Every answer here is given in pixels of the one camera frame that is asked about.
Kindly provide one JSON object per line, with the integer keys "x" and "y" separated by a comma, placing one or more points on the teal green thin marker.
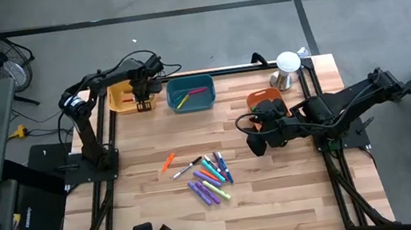
{"x": 180, "y": 96}

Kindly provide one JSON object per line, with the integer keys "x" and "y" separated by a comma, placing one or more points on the small white paper scrap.
{"x": 134, "y": 40}

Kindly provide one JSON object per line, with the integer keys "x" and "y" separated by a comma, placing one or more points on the purple highlighter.
{"x": 206, "y": 179}
{"x": 207, "y": 192}
{"x": 198, "y": 192}

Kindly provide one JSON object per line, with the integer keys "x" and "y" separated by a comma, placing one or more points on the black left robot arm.
{"x": 86, "y": 140}

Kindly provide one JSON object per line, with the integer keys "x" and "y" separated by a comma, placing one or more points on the black box white logo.
{"x": 42, "y": 212}

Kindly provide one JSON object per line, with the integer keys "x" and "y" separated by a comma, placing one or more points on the black white marker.
{"x": 186, "y": 168}

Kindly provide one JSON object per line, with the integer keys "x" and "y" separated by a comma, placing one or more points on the orange plastic bin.
{"x": 267, "y": 94}

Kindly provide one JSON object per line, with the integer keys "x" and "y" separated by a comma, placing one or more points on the black aluminium table frame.
{"x": 231, "y": 70}

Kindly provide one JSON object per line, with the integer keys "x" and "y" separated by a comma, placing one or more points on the yellow power plug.
{"x": 18, "y": 132}

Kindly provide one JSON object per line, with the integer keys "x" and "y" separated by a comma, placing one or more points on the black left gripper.
{"x": 142, "y": 79}

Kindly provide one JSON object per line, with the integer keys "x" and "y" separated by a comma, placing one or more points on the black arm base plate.
{"x": 356, "y": 138}
{"x": 76, "y": 173}

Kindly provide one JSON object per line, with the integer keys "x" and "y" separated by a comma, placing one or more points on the orange highlighter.
{"x": 209, "y": 175}

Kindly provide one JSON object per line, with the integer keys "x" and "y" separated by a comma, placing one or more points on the yellow black card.
{"x": 15, "y": 222}

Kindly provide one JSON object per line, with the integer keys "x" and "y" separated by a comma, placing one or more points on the pink marker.
{"x": 198, "y": 90}

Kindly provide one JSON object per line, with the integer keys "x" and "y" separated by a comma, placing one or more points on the light green highlighter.
{"x": 216, "y": 190}

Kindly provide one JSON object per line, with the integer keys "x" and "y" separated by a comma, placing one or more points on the blue white marker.
{"x": 224, "y": 167}

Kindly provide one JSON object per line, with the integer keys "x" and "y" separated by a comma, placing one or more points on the yellow marker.
{"x": 183, "y": 101}

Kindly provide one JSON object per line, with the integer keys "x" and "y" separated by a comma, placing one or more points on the orange thin marker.
{"x": 168, "y": 162}

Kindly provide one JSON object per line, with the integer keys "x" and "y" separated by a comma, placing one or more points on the black controller box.
{"x": 48, "y": 159}

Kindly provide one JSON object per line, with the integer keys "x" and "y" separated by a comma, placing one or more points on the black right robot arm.
{"x": 349, "y": 103}

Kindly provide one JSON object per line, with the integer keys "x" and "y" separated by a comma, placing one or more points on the white dark capped marker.
{"x": 211, "y": 162}

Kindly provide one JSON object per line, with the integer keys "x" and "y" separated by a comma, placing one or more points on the yellow plastic bin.
{"x": 121, "y": 106}

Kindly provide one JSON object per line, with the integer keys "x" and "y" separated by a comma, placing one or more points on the teal plastic bin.
{"x": 203, "y": 101}

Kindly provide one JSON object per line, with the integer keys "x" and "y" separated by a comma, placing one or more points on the white crumpled wrapper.
{"x": 303, "y": 52}

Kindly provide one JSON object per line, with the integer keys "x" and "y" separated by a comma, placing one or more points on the teal highlighter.
{"x": 213, "y": 171}

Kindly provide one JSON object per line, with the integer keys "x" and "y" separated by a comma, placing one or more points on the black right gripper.
{"x": 271, "y": 122}

